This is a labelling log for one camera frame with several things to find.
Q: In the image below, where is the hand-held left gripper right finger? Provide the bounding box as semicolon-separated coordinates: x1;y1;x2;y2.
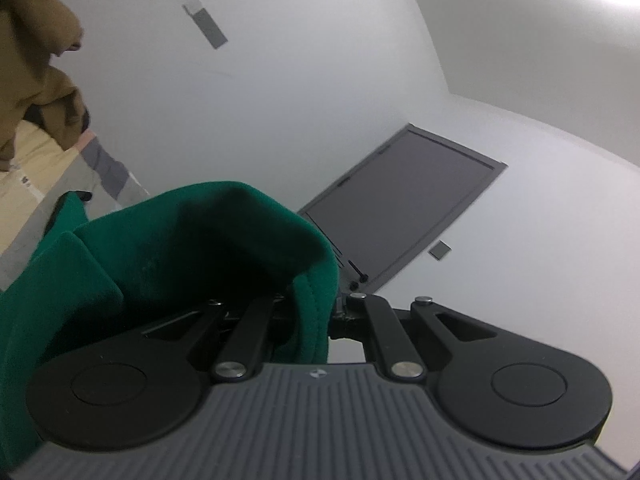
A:
329;293;497;382

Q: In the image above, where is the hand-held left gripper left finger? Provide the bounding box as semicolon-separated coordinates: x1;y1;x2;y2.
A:
144;297;290;384

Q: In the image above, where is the green hoodie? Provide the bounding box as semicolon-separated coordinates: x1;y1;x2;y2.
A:
0;181;343;467

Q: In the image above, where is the grey door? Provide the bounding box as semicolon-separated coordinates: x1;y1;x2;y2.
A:
297;123;509;296

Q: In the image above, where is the pink beige grey patchwork blanket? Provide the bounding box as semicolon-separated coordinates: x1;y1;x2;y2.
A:
0;120;152;292

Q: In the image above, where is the brown garment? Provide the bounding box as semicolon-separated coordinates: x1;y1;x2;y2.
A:
0;0;92;172

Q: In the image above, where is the black door handle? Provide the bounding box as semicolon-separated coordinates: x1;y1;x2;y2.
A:
349;258;370;291

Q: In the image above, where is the grey wall panel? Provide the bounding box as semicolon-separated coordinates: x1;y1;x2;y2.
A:
181;0;229;50

